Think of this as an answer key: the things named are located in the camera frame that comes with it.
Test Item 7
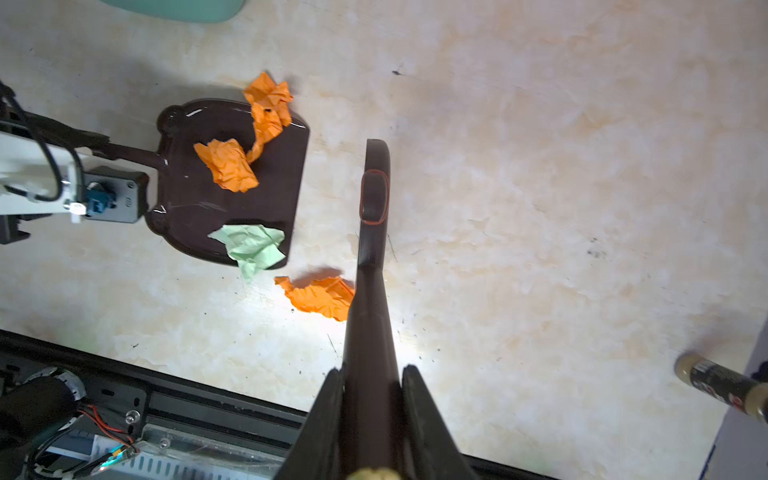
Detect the orange paper scrap far right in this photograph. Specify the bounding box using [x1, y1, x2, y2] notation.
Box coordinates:
[194, 72, 294, 193]

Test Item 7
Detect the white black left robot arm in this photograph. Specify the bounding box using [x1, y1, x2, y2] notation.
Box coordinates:
[1, 360, 87, 479]

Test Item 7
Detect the green trash bin with liner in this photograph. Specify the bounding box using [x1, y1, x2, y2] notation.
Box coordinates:
[102, 0, 246, 24]

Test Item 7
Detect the dark brown plastic dustpan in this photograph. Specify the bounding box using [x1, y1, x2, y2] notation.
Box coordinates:
[93, 99, 310, 266]

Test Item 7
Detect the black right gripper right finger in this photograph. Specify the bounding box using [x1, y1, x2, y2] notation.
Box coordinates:
[402, 365, 477, 479]

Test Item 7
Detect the orange green scrap right edge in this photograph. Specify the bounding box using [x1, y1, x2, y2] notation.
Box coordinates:
[208, 225, 286, 282]

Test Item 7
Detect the small dark bottle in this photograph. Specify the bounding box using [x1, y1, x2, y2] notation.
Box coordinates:
[674, 352, 767, 424]

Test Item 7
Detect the dark brown hand brush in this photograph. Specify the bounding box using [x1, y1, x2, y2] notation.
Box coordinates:
[339, 139, 403, 476]

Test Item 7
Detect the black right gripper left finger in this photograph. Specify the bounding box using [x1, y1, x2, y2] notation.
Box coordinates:
[275, 369, 344, 480]

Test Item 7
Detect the orange paper scrap pile centre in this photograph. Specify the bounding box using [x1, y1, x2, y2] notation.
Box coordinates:
[274, 276, 355, 322]

